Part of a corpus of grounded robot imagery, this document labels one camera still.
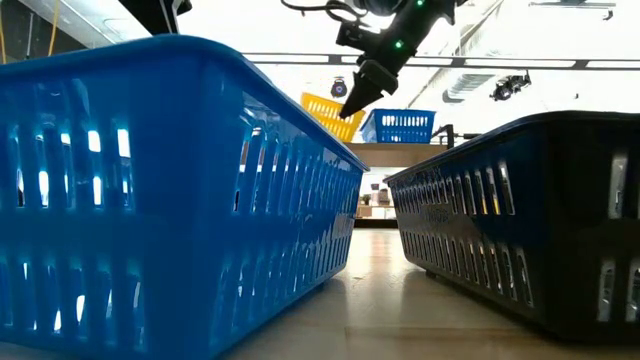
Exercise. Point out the black table edge rail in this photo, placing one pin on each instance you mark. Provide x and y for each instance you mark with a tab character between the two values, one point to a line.
375	223

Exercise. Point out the cardboard box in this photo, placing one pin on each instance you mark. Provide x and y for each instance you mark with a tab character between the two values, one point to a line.
365	211

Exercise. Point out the silver air duct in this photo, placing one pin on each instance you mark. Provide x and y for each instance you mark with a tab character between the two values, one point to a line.
467	87

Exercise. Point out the yellow plastic basket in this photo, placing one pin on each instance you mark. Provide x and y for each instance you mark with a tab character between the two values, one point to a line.
325	117

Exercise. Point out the long ceiling light bar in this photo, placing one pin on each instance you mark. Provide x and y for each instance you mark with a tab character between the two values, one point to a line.
500	63

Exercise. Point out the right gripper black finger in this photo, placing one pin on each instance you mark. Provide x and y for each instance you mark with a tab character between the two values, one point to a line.
372	82

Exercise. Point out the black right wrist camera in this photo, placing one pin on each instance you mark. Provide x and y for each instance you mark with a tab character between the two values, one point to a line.
352	37

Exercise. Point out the round black ceiling camera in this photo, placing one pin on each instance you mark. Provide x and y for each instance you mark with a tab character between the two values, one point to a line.
339	88

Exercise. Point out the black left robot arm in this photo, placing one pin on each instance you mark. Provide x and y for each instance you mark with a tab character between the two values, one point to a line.
155	15

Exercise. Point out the black ceiling spotlight cluster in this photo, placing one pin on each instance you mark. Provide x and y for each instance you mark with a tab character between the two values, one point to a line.
505	89

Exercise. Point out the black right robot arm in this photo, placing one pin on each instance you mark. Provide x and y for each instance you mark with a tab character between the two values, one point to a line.
425	10

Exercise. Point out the blue plastic basket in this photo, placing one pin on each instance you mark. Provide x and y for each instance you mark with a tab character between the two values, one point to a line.
400	132
175	200

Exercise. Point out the black plastic basket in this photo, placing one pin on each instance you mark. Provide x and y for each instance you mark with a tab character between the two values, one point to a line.
565	200

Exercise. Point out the wooden shelf with black frame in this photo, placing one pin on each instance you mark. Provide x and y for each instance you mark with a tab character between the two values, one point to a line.
395	155

